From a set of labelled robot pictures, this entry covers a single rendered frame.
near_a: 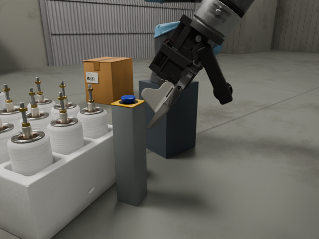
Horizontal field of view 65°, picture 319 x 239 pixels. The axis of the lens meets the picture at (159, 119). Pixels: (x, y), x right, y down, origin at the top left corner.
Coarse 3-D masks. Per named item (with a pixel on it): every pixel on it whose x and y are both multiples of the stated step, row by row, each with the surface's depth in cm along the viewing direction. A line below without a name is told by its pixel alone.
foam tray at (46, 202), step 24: (96, 144) 75; (0, 168) 62; (48, 168) 62; (72, 168) 67; (96, 168) 76; (0, 192) 61; (24, 192) 56; (48, 192) 61; (72, 192) 68; (96, 192) 78; (0, 216) 65; (24, 216) 59; (48, 216) 62; (72, 216) 70
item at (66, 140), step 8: (48, 128) 69; (56, 128) 68; (64, 128) 68; (72, 128) 69; (80, 128) 72; (56, 136) 69; (64, 136) 69; (72, 136) 70; (80, 136) 72; (56, 144) 69; (64, 144) 69; (72, 144) 70; (80, 144) 72; (56, 152) 70; (64, 152) 70; (72, 152) 71
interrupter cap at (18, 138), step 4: (20, 132) 64; (36, 132) 64; (40, 132) 64; (12, 136) 62; (16, 136) 62; (20, 136) 62; (36, 136) 62; (40, 136) 62; (12, 140) 59; (16, 140) 60; (20, 140) 59; (24, 140) 59; (28, 140) 60; (32, 140) 59; (36, 140) 60
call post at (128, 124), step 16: (112, 112) 68; (128, 112) 66; (144, 112) 71; (128, 128) 68; (144, 128) 73; (128, 144) 69; (144, 144) 74; (128, 160) 71; (144, 160) 76; (128, 176) 73; (144, 176) 77; (128, 192) 75; (144, 192) 79
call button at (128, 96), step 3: (123, 96) 69; (126, 96) 69; (129, 96) 69; (132, 96) 69; (123, 99) 67; (126, 99) 67; (129, 99) 67; (132, 99) 67; (135, 99) 69; (123, 102) 68; (126, 102) 68; (129, 102) 68; (132, 102) 68
